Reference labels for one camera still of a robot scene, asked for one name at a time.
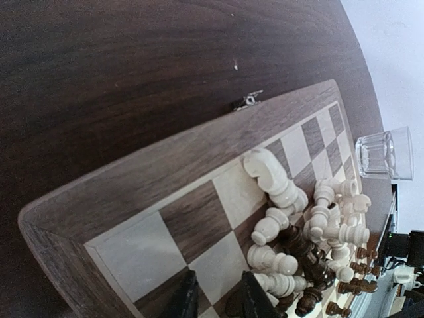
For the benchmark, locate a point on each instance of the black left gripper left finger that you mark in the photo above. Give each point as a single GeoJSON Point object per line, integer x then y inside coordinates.
{"type": "Point", "coordinates": [186, 297]}

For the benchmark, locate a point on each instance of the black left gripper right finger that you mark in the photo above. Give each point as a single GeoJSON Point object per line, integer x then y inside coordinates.
{"type": "Point", "coordinates": [254, 301]}

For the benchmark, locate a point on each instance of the wooden chess board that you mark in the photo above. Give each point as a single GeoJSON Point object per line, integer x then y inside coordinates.
{"type": "Point", "coordinates": [118, 241]}

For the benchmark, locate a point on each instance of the clear plastic cup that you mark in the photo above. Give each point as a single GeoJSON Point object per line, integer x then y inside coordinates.
{"type": "Point", "coordinates": [386, 155]}

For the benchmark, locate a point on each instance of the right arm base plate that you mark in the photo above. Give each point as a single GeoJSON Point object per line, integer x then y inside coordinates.
{"type": "Point", "coordinates": [402, 255]}

